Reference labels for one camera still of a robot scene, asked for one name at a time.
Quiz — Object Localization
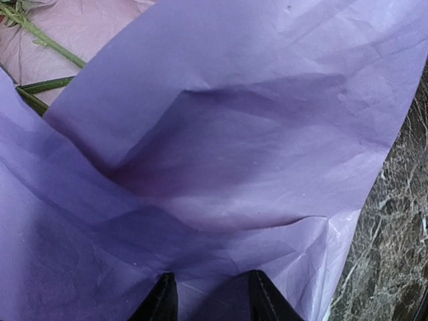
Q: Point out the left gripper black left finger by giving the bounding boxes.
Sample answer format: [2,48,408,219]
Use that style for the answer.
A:
[128,273,178,321]

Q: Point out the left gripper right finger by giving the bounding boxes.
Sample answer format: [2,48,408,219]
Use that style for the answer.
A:
[249,270,304,321]

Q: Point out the pink purple wrapping paper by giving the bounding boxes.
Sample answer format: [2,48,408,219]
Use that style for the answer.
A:
[1,1,427,320]

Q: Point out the pink rose flower stem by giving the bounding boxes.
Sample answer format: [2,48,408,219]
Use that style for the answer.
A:
[1,1,86,116]

